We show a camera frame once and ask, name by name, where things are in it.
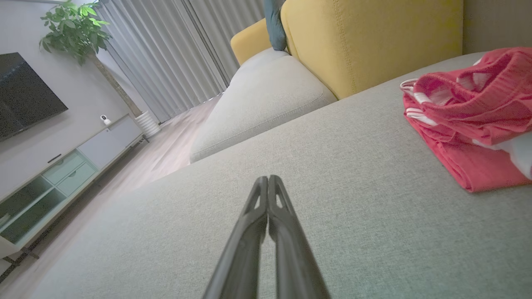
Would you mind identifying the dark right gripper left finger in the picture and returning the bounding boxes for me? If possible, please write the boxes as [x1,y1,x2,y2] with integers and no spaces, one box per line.
[202,176,269,299]

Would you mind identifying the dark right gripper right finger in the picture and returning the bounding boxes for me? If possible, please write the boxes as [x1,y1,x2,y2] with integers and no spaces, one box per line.
[269,175,331,299]

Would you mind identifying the red shorts with white trim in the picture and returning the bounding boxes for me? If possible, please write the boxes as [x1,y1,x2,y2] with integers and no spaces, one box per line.
[414,47,532,179]

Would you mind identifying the large grey fabric ottoman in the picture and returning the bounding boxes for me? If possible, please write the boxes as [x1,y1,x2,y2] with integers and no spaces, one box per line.
[29,52,532,299]

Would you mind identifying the grey sofa seat cushion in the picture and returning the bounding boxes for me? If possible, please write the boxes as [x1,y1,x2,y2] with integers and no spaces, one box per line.
[190,47,338,164]

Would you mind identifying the white ribbed plant pot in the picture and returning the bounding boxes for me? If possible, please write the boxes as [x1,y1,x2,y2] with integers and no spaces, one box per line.
[134,110,162,139]

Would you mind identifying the white grey TV cabinet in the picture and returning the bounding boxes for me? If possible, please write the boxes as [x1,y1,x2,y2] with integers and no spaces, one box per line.
[0,114,150,285]

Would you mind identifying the grey pleated curtain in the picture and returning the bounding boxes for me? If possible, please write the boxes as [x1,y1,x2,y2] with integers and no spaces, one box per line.
[94,0,266,124]

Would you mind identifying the yellow sofa backrest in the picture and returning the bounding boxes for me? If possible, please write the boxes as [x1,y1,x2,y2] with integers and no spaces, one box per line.
[230,0,464,100]

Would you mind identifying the teal throw pillow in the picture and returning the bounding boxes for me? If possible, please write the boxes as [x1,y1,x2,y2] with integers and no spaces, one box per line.
[264,0,288,51]

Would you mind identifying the black flat screen television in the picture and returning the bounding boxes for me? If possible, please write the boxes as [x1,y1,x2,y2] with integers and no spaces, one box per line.
[0,52,69,142]

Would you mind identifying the green leafy indoor plant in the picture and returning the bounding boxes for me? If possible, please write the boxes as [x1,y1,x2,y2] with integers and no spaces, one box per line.
[39,0,144,119]

